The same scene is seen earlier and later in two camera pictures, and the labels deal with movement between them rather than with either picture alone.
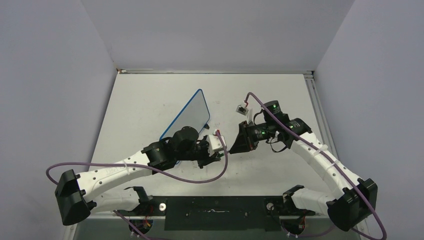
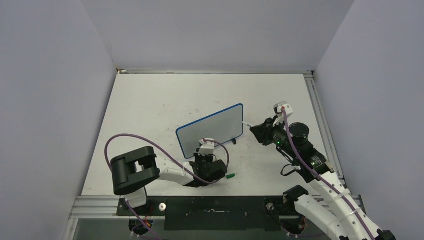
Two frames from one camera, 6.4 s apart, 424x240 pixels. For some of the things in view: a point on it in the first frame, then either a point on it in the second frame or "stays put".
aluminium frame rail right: (320, 114) stays put
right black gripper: (245, 141) -> (263, 131)
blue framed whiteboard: (195, 114) -> (223, 126)
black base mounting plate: (218, 213) stays put
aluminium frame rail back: (214, 72) stays put
